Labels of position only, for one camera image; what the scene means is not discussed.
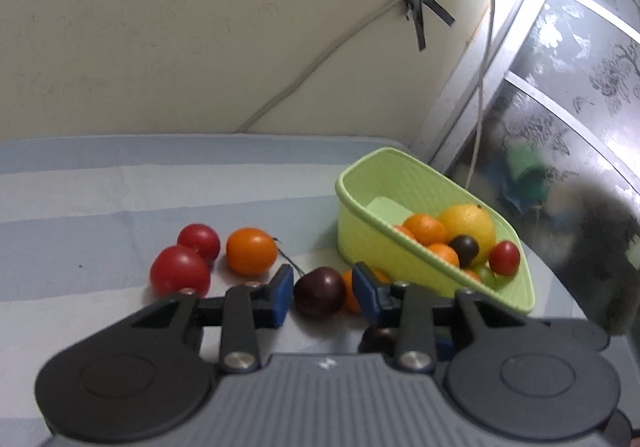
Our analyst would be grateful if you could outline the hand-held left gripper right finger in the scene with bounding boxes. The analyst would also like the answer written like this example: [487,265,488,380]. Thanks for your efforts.
[351,262,541,374]

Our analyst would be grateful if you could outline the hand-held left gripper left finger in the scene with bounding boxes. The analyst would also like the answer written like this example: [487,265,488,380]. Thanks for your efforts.
[120,263,296,374]

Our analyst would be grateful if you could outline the dark purple cherry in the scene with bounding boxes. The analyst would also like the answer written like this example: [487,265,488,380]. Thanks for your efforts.
[359,325,400,356]
[293,266,347,319]
[448,234,480,267]

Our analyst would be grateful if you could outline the light green plastic basket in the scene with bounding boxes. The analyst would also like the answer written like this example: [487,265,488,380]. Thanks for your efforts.
[335,147,536,314]

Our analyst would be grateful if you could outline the large yellow grapefruit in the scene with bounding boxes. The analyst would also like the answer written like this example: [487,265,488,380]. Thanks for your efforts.
[438,204,497,267]

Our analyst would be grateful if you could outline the small orange mandarin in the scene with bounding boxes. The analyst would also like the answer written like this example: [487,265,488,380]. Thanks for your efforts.
[342,268,391,314]

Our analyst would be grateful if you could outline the orange tomato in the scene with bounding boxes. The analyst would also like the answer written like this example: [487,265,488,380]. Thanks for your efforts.
[226,227,278,277]

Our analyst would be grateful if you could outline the large red tomato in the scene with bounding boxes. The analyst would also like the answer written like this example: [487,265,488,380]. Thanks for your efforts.
[150,245,211,298]

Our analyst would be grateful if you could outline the green object behind glass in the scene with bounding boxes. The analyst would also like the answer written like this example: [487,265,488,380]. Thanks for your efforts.
[502,142,551,208]

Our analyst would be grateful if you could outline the blue striped bed sheet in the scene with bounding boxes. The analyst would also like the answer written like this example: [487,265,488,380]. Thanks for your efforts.
[0,133,616,447]

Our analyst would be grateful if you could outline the white window frame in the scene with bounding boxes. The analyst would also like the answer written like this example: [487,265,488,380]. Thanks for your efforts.
[407,0,640,173]

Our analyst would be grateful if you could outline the white power cable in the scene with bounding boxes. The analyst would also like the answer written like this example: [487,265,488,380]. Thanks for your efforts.
[235,0,416,133]

